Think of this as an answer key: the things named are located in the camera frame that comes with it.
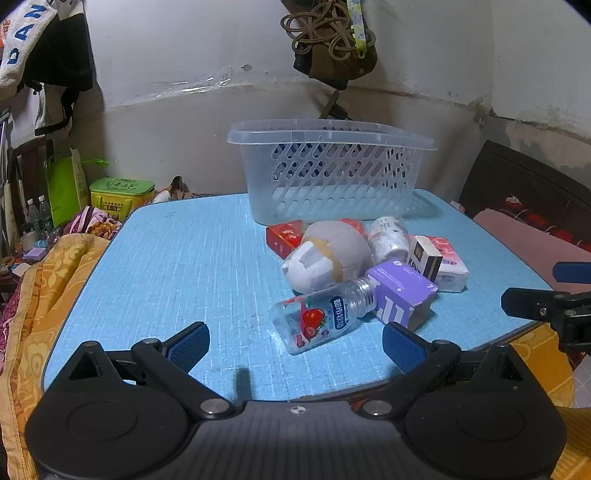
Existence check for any purple carton box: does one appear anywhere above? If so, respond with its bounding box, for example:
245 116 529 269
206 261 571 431
365 259 439 332

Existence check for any orange floral blanket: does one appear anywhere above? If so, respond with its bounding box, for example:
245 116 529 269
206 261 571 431
0 233 591 480

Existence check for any yellow green strap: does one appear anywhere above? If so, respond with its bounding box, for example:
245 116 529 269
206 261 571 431
344 0 372 58

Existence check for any green lidded yellow box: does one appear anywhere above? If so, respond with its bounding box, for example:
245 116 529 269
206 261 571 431
89 177 156 222

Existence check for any pink cloth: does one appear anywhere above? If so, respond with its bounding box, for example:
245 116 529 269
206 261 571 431
473 209 591 291

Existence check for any small red packet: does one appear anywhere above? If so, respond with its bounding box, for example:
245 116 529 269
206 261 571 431
339 217 370 241

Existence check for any brown object behind table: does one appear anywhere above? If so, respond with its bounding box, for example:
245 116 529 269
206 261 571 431
154 175 192 204

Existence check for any black plug with cable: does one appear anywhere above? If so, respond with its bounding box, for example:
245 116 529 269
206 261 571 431
318 90 361 121

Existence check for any white lettered hanging garment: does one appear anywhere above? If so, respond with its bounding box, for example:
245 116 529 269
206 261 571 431
0 0 61 100

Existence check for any dark hanging bag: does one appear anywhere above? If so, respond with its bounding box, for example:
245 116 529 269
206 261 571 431
293 41 378 90

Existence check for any white black hanging garment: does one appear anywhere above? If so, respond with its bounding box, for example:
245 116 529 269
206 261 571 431
34 83 77 137

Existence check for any clear plastic basket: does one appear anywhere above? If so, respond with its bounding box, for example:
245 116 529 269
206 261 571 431
227 120 438 227

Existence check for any red patterned cloth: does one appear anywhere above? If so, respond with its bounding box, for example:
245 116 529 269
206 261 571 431
501 196 591 252

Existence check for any purple floral cloth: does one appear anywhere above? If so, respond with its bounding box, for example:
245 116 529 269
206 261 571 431
62 206 123 241

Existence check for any pink tissue pack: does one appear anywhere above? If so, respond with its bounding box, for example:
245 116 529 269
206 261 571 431
422 235 471 293

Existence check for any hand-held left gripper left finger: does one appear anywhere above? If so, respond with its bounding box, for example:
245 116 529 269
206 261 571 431
69 322 236 422

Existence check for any wooden chair frame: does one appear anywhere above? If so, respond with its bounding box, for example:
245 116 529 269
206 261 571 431
9 138 55 217

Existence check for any dark wooden headboard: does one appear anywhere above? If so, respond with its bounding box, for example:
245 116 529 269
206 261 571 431
457 140 591 252

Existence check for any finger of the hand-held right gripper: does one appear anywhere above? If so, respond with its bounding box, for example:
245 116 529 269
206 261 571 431
553 261 591 283
501 287 591 355

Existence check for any clear bottle strawberry label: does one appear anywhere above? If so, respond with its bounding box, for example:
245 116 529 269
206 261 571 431
269 277 379 356

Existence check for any green paper bag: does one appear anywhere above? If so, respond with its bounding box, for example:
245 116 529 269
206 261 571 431
45 148 109 227

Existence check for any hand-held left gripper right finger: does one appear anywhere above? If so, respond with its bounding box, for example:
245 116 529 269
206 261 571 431
358 322 522 421

